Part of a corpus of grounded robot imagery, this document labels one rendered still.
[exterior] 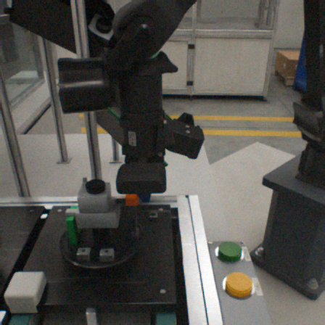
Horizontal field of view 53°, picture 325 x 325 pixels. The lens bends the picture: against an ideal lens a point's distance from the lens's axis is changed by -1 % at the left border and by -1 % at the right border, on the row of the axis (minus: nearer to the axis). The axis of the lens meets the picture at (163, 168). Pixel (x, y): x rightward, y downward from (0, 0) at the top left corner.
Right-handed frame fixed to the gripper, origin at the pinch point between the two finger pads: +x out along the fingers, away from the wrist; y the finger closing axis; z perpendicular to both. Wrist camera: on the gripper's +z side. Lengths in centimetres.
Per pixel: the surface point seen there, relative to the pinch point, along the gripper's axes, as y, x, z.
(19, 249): -1.1, 12.1, -21.7
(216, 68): 392, 69, 78
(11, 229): 4.2, 12.1, -25.2
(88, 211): -2.3, 3.4, -8.6
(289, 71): 464, 90, 204
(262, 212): 23.5, 24.0, 28.0
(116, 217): -2.3, 4.7, -4.6
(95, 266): -6.9, 10.3, -7.7
